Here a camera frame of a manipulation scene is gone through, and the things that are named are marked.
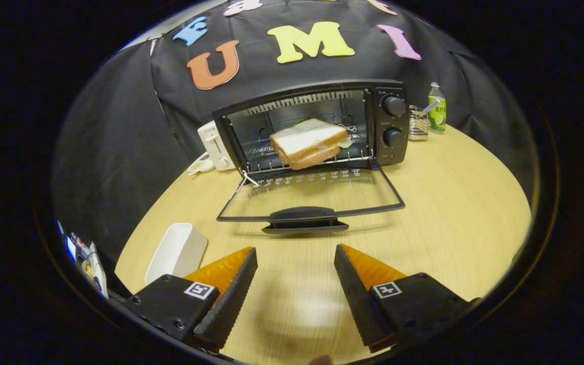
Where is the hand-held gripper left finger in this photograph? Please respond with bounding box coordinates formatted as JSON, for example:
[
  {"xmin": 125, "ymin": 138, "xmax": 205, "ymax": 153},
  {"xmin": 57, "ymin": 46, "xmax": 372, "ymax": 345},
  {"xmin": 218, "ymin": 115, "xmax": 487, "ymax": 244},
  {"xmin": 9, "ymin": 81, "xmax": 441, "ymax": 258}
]
[{"xmin": 122, "ymin": 246, "xmax": 259, "ymax": 352}]

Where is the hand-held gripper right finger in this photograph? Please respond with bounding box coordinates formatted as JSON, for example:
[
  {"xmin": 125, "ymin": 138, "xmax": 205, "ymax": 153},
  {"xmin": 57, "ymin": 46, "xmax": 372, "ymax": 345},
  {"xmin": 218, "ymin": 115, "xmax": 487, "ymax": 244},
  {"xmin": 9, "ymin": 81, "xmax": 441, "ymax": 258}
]
[{"xmin": 334, "ymin": 243, "xmax": 479, "ymax": 354}]

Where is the black toaster oven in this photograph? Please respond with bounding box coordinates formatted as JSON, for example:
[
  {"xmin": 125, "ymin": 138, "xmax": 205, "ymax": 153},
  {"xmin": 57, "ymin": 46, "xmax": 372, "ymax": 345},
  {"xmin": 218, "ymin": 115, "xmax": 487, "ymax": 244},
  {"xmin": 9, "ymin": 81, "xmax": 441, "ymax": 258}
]
[{"xmin": 212, "ymin": 80, "xmax": 409, "ymax": 235}]

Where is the toast sandwich with lettuce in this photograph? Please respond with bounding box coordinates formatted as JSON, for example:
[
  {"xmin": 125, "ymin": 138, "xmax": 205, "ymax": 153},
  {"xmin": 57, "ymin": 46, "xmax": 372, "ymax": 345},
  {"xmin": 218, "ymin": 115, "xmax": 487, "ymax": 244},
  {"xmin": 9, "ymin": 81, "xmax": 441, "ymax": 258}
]
[{"xmin": 270, "ymin": 118, "xmax": 349, "ymax": 170}]

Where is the white pop-up toaster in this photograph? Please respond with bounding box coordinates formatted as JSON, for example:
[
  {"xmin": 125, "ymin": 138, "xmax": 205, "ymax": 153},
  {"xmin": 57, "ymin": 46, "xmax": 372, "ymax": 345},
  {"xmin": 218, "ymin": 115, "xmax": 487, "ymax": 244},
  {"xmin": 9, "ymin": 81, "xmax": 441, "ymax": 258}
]
[{"xmin": 197, "ymin": 121, "xmax": 236, "ymax": 171}]

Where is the white rectangular tray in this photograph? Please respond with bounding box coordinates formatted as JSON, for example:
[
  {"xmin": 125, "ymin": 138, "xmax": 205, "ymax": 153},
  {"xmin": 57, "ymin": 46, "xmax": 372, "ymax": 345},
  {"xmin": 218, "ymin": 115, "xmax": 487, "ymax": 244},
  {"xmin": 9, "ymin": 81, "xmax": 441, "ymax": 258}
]
[{"xmin": 145, "ymin": 223, "xmax": 208, "ymax": 285}]

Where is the white flat board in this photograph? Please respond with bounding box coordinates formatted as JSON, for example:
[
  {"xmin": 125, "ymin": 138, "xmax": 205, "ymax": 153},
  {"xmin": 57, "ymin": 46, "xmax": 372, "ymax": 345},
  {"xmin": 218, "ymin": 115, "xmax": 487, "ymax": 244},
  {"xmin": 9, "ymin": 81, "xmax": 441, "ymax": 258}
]
[{"xmin": 88, "ymin": 242, "xmax": 110, "ymax": 300}]

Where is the small white seed dish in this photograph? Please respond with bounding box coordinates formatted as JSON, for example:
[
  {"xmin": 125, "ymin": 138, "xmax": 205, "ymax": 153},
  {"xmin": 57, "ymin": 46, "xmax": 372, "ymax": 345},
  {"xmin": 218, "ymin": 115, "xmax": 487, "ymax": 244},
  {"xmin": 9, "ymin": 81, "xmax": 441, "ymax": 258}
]
[{"xmin": 187, "ymin": 152, "xmax": 215, "ymax": 176}]

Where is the metal mesh holder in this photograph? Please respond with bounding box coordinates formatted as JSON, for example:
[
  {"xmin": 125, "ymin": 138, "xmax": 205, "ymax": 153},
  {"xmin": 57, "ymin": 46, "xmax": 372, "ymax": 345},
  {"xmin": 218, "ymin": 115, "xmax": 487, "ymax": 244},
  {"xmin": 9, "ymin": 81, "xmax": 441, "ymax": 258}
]
[{"xmin": 409, "ymin": 100, "xmax": 440, "ymax": 141}]

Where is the green label drink bottle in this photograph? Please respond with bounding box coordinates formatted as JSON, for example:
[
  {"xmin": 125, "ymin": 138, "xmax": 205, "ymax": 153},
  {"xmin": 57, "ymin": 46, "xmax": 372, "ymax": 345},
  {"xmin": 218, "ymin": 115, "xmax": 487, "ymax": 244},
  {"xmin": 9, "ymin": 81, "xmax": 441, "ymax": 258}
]
[{"xmin": 428, "ymin": 83, "xmax": 447, "ymax": 135}]

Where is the black backdrop cloth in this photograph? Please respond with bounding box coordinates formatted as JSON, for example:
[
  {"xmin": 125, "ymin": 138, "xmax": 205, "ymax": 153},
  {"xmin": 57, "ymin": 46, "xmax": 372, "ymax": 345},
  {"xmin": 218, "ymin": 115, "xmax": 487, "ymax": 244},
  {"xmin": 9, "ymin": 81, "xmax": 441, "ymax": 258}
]
[{"xmin": 51, "ymin": 0, "xmax": 536, "ymax": 264}]

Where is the white string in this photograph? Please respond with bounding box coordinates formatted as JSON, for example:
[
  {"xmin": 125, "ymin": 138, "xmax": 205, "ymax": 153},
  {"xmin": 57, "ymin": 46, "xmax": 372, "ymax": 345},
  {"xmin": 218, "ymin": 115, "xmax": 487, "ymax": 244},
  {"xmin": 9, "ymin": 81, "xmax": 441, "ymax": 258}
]
[{"xmin": 231, "ymin": 170, "xmax": 260, "ymax": 201}]

